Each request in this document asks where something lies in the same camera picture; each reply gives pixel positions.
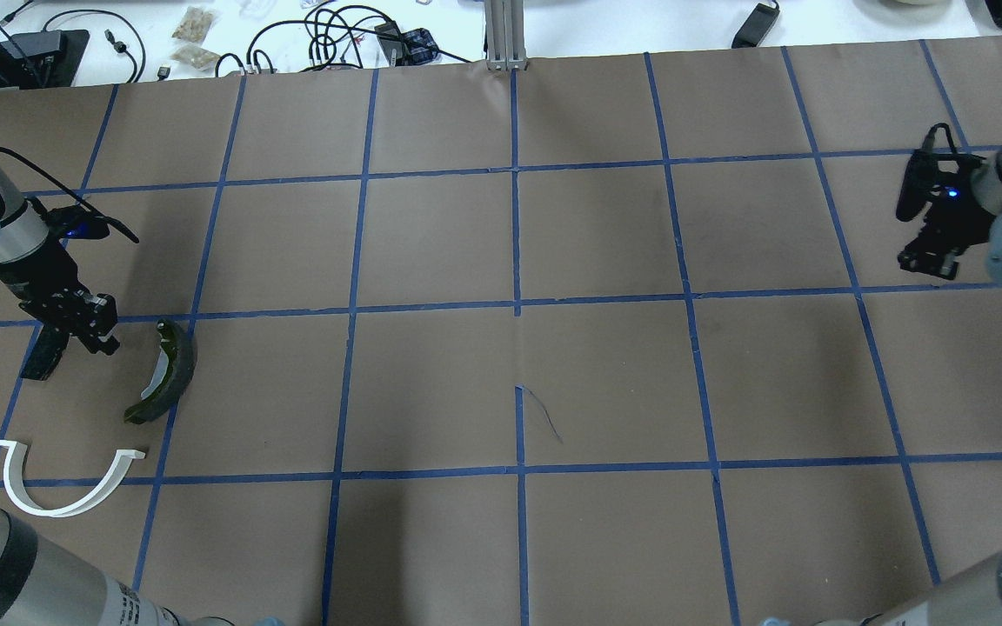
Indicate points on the loose blue tape thread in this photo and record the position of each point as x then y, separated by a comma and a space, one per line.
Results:
545, 413

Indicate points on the black power adapter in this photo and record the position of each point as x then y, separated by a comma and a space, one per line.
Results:
757, 25

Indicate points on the aluminium frame post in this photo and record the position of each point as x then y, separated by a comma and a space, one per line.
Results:
504, 35

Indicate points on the white curved plastic bracket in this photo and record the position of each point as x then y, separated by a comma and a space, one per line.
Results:
99, 490

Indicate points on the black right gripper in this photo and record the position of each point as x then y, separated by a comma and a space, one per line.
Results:
964, 217

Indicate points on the plaid pouch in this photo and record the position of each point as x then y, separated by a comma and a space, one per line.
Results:
419, 47

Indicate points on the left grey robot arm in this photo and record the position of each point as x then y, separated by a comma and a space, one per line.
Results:
40, 582

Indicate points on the black brake pad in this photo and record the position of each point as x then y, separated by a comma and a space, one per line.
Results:
45, 354

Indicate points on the green brake shoe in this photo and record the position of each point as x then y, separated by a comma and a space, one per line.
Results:
176, 363

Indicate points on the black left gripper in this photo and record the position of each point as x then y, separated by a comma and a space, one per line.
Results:
36, 278

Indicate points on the black monitor stand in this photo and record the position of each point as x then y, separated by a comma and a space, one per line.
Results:
42, 59

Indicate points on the bag of small parts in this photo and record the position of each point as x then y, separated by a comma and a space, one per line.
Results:
195, 25

